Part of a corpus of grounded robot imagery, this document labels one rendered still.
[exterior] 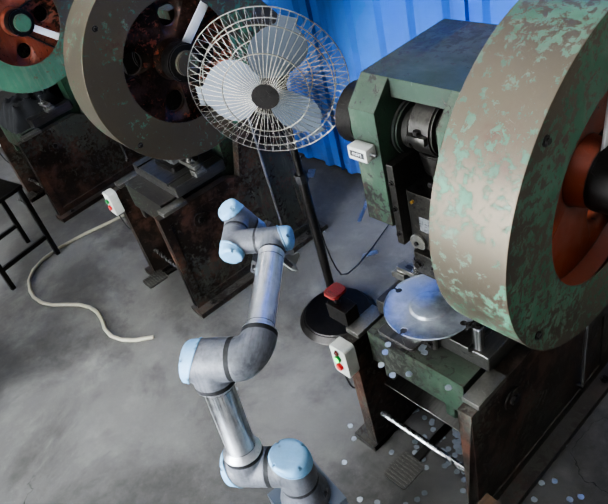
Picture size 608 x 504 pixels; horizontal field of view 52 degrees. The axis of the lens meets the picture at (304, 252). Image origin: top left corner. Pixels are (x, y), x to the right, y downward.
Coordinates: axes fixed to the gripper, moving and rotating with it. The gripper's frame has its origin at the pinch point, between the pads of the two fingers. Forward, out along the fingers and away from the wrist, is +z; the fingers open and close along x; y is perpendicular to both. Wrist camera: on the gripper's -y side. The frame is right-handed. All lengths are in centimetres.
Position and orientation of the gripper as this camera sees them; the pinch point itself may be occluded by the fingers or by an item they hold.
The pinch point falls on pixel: (293, 269)
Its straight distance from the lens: 211.1
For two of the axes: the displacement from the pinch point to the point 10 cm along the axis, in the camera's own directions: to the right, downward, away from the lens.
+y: 5.7, -8.1, 1.1
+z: 6.0, 5.1, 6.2
